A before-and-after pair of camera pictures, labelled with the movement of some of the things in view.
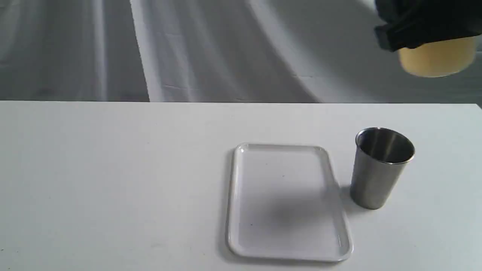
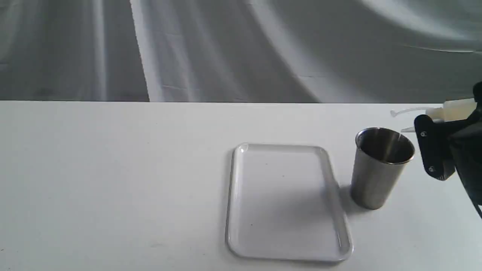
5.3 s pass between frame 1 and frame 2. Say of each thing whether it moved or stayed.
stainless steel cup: stayed
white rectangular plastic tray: stayed
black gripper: moved
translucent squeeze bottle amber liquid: moved
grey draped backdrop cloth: stayed
